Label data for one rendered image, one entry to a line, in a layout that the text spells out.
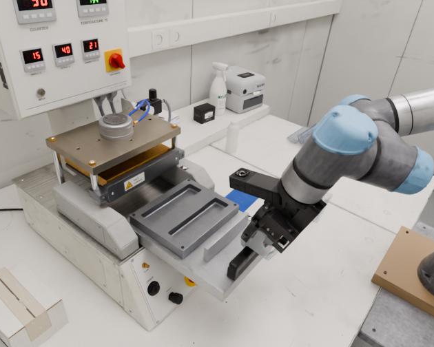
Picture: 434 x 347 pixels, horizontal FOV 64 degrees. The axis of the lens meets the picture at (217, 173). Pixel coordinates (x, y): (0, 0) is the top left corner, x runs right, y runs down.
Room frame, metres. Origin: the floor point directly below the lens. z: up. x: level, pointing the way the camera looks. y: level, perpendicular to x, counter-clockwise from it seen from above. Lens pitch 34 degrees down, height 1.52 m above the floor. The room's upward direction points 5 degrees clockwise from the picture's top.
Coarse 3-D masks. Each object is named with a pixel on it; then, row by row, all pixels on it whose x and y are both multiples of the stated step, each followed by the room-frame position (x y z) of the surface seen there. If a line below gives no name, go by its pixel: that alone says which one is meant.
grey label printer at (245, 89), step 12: (228, 72) 1.75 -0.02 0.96; (240, 72) 1.76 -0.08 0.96; (252, 72) 1.78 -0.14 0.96; (228, 84) 1.68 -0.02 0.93; (240, 84) 1.63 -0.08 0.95; (252, 84) 1.67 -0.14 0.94; (264, 84) 1.74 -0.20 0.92; (228, 96) 1.67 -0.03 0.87; (240, 96) 1.62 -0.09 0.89; (252, 96) 1.68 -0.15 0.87; (228, 108) 1.67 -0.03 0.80; (240, 108) 1.62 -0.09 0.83; (252, 108) 1.69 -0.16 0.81
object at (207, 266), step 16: (224, 224) 0.60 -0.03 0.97; (240, 224) 0.58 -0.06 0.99; (144, 240) 0.54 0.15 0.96; (208, 240) 0.55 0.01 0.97; (224, 240) 0.53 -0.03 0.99; (160, 256) 0.51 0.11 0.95; (176, 256) 0.50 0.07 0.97; (192, 256) 0.50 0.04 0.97; (208, 256) 0.49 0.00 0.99; (224, 256) 0.51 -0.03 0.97; (256, 256) 0.51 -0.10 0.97; (192, 272) 0.46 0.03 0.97; (208, 272) 0.46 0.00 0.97; (224, 272) 0.46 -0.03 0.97; (240, 272) 0.47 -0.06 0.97; (208, 288) 0.44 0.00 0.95; (224, 288) 0.42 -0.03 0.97
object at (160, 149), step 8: (160, 144) 0.80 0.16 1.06; (144, 152) 0.75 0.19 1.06; (152, 152) 0.76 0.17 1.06; (160, 152) 0.76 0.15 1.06; (128, 160) 0.71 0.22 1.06; (136, 160) 0.71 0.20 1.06; (144, 160) 0.71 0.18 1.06; (72, 168) 0.70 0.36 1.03; (80, 168) 0.68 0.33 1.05; (112, 168) 0.67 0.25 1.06; (120, 168) 0.67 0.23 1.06; (128, 168) 0.67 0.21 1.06; (88, 176) 0.66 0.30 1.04; (104, 176) 0.63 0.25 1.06; (112, 176) 0.64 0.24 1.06; (104, 184) 0.62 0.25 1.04
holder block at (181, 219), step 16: (176, 192) 0.68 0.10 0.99; (192, 192) 0.70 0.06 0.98; (208, 192) 0.69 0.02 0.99; (144, 208) 0.61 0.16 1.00; (160, 208) 0.63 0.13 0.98; (176, 208) 0.62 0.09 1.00; (192, 208) 0.62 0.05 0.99; (208, 208) 0.65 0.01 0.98; (224, 208) 0.65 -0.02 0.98; (144, 224) 0.56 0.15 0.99; (160, 224) 0.56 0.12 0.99; (176, 224) 0.56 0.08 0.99; (192, 224) 0.58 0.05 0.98; (208, 224) 0.57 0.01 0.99; (160, 240) 0.53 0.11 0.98; (176, 240) 0.52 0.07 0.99; (192, 240) 0.52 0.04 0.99
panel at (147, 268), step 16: (144, 256) 0.54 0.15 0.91; (144, 272) 0.52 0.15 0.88; (160, 272) 0.55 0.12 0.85; (176, 272) 0.57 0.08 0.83; (144, 288) 0.50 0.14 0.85; (160, 288) 0.52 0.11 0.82; (176, 288) 0.55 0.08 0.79; (192, 288) 0.58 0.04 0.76; (160, 304) 0.50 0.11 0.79; (176, 304) 0.53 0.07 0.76; (160, 320) 0.48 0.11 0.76
